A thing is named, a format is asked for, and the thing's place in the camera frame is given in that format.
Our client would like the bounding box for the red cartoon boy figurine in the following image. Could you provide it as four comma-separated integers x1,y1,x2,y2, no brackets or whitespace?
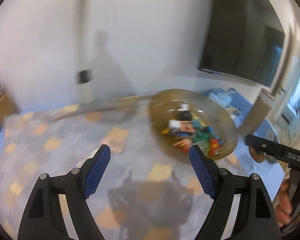
173,111,195,153

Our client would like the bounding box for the white Anker charger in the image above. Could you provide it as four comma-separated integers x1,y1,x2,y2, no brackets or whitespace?
168,119,181,132

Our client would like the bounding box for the red rectangular box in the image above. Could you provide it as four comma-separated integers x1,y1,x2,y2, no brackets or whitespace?
209,139,223,156

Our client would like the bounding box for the person's right hand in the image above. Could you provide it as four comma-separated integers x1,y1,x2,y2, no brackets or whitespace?
275,179,293,228

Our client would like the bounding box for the beige cylindrical tube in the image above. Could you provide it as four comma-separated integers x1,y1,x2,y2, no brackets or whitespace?
238,88,274,139

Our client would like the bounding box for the ginkgo pattern table mat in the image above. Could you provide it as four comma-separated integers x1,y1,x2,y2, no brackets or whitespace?
0,95,244,239

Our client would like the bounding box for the cork pencil holder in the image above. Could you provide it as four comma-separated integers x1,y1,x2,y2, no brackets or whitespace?
0,92,20,122

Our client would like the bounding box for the amber ribbed glass bowl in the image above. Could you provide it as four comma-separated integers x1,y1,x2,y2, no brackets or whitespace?
149,89,238,160

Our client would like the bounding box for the black wall-mounted monitor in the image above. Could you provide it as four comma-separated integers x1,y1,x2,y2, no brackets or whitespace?
199,0,285,87

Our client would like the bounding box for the black wall socket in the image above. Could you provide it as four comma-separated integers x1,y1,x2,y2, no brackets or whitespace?
76,69,93,85

